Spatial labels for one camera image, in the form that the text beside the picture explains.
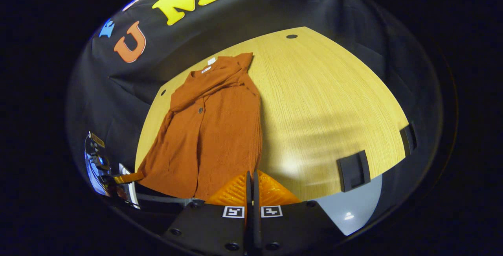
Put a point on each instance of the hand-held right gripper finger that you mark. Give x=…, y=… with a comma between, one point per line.
x=248, y=228
x=256, y=228

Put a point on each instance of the rust orange buttoned shirt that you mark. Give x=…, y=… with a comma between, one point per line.
x=220, y=138

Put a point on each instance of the black table edge clamp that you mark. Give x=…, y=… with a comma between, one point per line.
x=353, y=171
x=408, y=140

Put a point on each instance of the white paper hang tag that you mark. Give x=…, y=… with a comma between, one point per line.
x=211, y=61

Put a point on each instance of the black backdrop cloth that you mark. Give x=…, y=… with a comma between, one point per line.
x=353, y=12

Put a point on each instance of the grey metal frame bar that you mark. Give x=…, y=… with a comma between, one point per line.
x=165, y=199

